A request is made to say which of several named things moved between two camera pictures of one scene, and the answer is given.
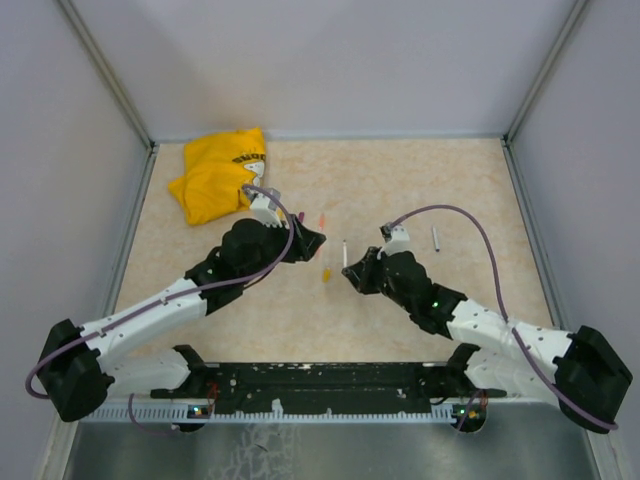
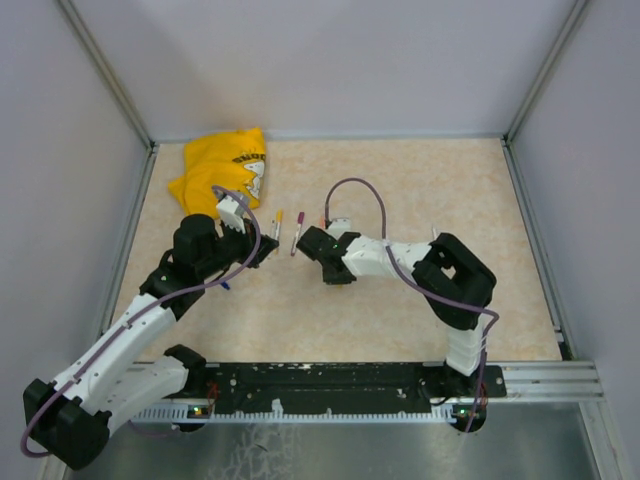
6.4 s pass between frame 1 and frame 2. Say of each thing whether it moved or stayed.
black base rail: stayed
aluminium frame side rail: stayed
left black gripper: moved
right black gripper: moved
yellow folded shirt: stayed
